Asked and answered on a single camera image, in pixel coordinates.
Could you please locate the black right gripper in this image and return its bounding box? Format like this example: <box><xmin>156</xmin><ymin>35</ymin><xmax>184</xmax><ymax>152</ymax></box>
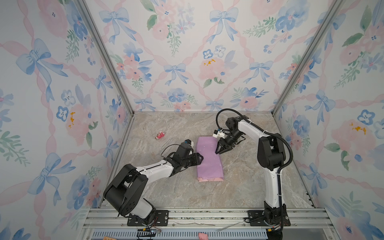
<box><xmin>214</xmin><ymin>132</ymin><xmax>242</xmax><ymax>155</ymax></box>

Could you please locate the pink purple wrapping paper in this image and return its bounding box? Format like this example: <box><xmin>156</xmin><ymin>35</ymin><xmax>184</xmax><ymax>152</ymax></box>
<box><xmin>197</xmin><ymin>137</ymin><xmax>224</xmax><ymax>182</ymax></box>

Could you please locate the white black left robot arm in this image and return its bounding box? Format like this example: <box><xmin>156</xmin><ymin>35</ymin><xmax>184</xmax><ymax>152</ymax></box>
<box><xmin>103</xmin><ymin>153</ymin><xmax>204</xmax><ymax>227</ymax></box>

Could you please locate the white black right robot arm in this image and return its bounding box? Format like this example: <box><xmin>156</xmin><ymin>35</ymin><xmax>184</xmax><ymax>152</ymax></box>
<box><xmin>214</xmin><ymin>117</ymin><xmax>286</xmax><ymax>226</ymax></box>

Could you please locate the red pink toy figure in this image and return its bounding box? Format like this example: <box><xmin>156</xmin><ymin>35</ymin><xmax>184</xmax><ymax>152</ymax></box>
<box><xmin>156</xmin><ymin>131</ymin><xmax>165</xmax><ymax>140</ymax></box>

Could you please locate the pink object front edge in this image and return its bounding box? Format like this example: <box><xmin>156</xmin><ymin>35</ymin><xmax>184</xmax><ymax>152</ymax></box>
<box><xmin>198</xmin><ymin>233</ymin><xmax>209</xmax><ymax>240</ymax></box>

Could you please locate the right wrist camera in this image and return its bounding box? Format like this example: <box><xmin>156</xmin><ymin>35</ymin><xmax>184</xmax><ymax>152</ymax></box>
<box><xmin>213</xmin><ymin>129</ymin><xmax>231</xmax><ymax>140</ymax></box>

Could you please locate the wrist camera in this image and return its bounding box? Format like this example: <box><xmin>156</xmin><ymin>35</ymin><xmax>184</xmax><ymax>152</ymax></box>
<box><xmin>176</xmin><ymin>139</ymin><xmax>194</xmax><ymax>159</ymax></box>
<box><xmin>213</xmin><ymin>129</ymin><xmax>231</xmax><ymax>140</ymax></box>

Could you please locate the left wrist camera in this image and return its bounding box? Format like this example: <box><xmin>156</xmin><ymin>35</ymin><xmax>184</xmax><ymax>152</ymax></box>
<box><xmin>176</xmin><ymin>139</ymin><xmax>194</xmax><ymax>159</ymax></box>

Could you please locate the black corrugated cable conduit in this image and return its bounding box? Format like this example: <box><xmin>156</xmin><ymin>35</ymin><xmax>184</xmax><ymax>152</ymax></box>
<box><xmin>215</xmin><ymin>108</ymin><xmax>294</xmax><ymax>229</ymax></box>

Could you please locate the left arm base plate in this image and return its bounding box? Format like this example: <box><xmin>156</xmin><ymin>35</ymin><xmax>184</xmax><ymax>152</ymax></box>
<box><xmin>127</xmin><ymin>210</ymin><xmax>170</xmax><ymax>228</ymax></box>

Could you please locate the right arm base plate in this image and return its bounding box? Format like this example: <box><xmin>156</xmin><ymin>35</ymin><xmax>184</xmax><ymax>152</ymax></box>
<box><xmin>245</xmin><ymin>210</ymin><xmax>281</xmax><ymax>227</ymax></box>

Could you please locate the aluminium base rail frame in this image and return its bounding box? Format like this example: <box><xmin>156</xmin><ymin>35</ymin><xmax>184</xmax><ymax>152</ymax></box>
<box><xmin>78</xmin><ymin>207</ymin><xmax>340</xmax><ymax>240</ymax></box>

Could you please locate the grey slotted cable duct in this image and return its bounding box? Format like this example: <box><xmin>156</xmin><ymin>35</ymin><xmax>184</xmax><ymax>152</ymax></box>
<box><xmin>91</xmin><ymin>229</ymin><xmax>269</xmax><ymax>240</ymax></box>

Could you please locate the aluminium corner post right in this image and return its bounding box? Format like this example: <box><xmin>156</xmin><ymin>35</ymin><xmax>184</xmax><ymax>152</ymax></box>
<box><xmin>271</xmin><ymin>0</ymin><xmax>345</xmax><ymax>117</ymax></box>

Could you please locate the aluminium corner post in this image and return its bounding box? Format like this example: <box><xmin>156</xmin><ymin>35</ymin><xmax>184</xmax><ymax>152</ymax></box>
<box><xmin>271</xmin><ymin>0</ymin><xmax>345</xmax><ymax>117</ymax></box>
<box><xmin>74</xmin><ymin>0</ymin><xmax>134</xmax><ymax>117</ymax></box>

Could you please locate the aluminium corner post left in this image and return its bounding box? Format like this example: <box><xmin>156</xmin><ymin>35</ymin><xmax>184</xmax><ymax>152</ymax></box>
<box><xmin>74</xmin><ymin>0</ymin><xmax>134</xmax><ymax>117</ymax></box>

